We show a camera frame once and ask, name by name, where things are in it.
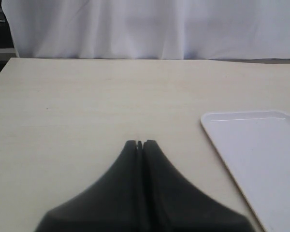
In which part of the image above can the white backdrop curtain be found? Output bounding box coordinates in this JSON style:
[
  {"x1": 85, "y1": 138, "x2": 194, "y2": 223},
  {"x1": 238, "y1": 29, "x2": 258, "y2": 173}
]
[{"x1": 2, "y1": 0, "x2": 290, "y2": 59}]

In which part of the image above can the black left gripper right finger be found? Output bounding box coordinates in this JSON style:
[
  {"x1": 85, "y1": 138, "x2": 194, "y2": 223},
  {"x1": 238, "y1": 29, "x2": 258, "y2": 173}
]
[{"x1": 142, "y1": 140, "x2": 253, "y2": 232}]

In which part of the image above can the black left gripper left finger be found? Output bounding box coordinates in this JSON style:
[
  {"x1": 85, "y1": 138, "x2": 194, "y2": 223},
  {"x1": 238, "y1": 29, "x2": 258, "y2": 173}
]
[{"x1": 36, "y1": 141, "x2": 141, "y2": 232}]

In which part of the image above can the white plastic tray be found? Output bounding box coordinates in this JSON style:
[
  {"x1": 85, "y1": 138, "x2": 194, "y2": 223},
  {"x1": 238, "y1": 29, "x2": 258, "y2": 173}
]
[{"x1": 201, "y1": 111, "x2": 290, "y2": 232}]

